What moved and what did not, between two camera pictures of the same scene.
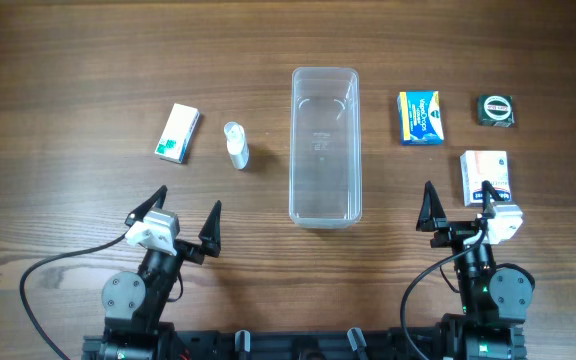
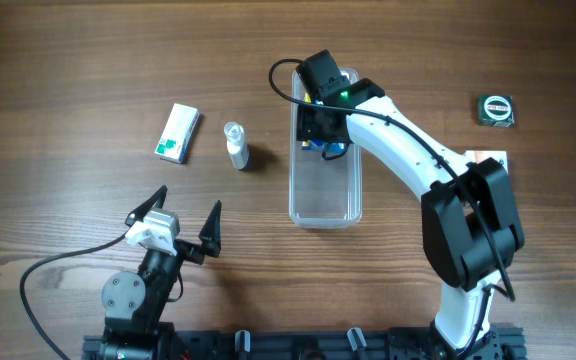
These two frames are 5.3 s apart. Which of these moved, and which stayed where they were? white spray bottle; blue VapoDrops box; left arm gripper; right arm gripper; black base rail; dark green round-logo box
Moved: right arm gripper; blue VapoDrops box
Stayed: left arm gripper; white spray bottle; black base rail; dark green round-logo box
